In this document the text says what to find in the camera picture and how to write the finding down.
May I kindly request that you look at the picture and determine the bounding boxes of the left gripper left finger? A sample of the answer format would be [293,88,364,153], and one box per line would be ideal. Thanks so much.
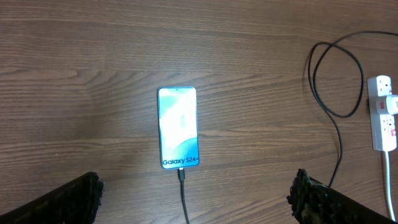
[1,172,104,224]

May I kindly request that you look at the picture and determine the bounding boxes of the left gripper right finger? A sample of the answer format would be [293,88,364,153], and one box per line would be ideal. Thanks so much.
[287,169,395,224]

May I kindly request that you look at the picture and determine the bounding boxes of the black charging cable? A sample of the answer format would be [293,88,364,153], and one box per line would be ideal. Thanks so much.
[178,30,398,224]

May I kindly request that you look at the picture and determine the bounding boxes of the blue Galaxy smartphone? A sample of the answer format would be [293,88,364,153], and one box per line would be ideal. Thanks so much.
[157,86,200,170]

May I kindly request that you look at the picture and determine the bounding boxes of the white charger plug adapter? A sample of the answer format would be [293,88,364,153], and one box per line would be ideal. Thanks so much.
[386,95,398,114]

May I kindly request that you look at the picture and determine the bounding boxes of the white power strip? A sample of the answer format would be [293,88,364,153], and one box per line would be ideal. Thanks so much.
[368,75,397,153]

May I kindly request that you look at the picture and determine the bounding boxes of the white power strip cord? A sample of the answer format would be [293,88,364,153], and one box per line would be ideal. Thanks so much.
[382,151,396,222]

